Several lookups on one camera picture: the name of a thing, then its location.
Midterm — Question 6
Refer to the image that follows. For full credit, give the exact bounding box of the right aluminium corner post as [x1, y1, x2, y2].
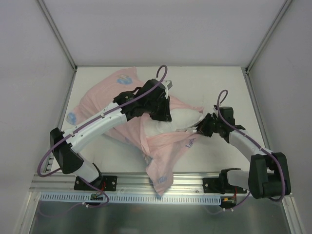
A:
[245, 0, 293, 74]

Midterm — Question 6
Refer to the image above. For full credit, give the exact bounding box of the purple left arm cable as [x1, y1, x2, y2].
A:
[37, 64, 169, 176]

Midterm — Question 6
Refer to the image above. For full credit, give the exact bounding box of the left aluminium corner post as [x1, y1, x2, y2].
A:
[36, 0, 78, 72]

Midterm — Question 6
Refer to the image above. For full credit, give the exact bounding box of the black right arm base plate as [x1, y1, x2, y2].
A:
[202, 177, 247, 195]

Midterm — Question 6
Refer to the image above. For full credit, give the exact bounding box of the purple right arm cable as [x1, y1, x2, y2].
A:
[216, 89, 286, 202]

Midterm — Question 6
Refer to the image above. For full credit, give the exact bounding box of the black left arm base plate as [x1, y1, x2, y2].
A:
[74, 175, 117, 192]

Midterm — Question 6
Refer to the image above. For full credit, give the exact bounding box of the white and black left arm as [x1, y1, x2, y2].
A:
[50, 79, 172, 190]

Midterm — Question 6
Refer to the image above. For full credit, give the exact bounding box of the white slotted cable duct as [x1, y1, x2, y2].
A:
[40, 192, 221, 205]

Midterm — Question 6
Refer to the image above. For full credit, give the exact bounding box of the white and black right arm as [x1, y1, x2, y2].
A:
[196, 107, 291, 200]

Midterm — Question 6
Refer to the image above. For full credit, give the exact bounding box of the white pillow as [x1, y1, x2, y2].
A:
[143, 109, 204, 137]

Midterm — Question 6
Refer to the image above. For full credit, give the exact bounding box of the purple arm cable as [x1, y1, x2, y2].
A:
[216, 89, 286, 202]
[37, 64, 169, 176]

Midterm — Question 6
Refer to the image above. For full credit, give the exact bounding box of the blue and pink printed pillowcase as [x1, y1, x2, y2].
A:
[65, 67, 207, 197]

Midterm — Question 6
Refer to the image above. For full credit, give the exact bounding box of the aluminium corner post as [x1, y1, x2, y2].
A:
[245, 0, 293, 74]
[36, 0, 78, 72]

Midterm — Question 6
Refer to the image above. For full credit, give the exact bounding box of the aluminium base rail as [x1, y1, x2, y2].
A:
[29, 170, 292, 195]

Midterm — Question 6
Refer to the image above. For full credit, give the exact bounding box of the shiny metal front plate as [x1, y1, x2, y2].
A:
[30, 198, 291, 234]

